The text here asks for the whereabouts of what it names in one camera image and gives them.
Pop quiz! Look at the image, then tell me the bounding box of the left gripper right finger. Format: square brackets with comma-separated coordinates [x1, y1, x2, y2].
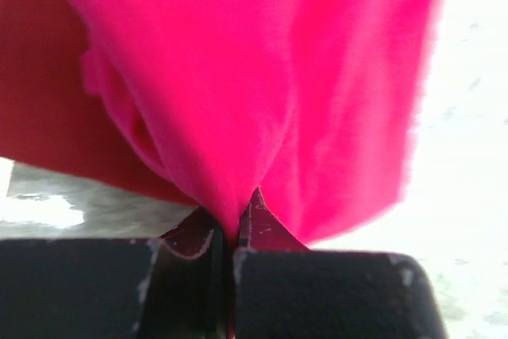
[233, 191, 447, 339]

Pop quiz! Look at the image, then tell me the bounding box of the pink t-shirt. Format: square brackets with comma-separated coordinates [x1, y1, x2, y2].
[68, 0, 433, 243]

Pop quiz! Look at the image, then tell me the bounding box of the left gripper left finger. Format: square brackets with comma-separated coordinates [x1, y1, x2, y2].
[1, 209, 226, 338]

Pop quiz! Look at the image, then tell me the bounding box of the folded dark red t-shirt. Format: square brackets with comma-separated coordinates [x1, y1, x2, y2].
[1, 0, 192, 205]

